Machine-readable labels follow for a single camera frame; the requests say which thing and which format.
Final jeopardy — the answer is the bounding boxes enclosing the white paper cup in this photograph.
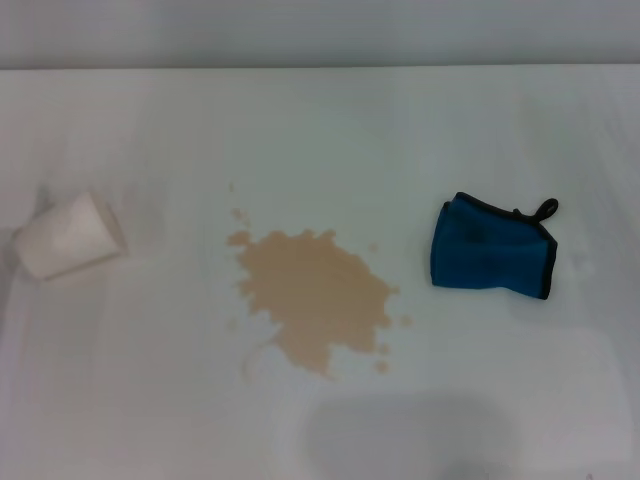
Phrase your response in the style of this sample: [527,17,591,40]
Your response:
[13,190,129,281]

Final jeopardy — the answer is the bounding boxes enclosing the brown water stain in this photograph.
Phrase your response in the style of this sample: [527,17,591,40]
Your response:
[224,182,414,382]

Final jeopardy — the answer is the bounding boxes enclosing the blue rag with black trim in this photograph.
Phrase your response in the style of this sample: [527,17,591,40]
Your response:
[428,191,560,302]

